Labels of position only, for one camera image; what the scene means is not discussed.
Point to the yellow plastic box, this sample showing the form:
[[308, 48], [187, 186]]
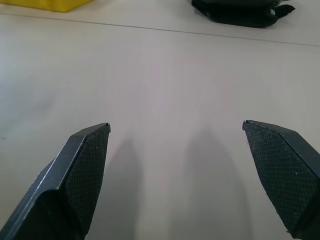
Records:
[[52, 4]]

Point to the black fabric bag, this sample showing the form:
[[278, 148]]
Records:
[[237, 12]]

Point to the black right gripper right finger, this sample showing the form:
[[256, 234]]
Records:
[[285, 170]]

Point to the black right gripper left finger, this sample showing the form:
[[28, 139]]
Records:
[[75, 180]]

